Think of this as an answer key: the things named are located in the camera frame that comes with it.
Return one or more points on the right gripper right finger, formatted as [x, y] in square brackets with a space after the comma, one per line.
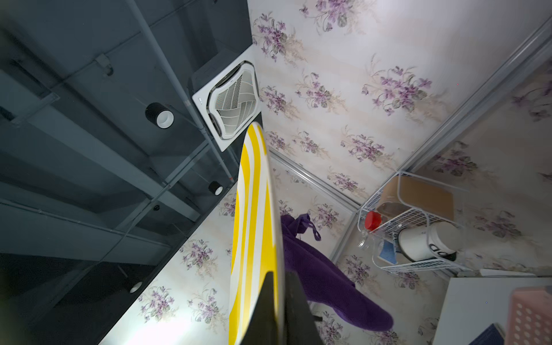
[300, 323]

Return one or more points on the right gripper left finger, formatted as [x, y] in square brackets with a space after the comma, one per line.
[262, 327]

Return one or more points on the purple knitted cloth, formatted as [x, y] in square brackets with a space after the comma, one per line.
[324, 283]

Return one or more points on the yellow striped round plate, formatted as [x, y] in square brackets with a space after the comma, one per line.
[257, 246]

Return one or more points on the clear plastic bottle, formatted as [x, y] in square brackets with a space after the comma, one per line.
[383, 251]

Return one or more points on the red capped jar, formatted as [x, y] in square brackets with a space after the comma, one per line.
[373, 220]

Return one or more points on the white mug with black print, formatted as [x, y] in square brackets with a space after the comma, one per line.
[440, 239]

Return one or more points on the brown cardboard box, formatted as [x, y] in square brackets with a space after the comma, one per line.
[403, 193]

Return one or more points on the navy blue book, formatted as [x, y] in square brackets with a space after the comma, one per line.
[492, 335]

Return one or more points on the white ceiling air vent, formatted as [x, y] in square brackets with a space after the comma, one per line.
[229, 104]

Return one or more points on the pink perforated plastic basket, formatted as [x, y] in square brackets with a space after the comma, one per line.
[529, 317]

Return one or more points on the black ceiling spotlight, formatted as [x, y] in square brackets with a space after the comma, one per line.
[159, 115]

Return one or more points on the white wire wall basket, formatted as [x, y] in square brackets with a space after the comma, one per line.
[451, 265]

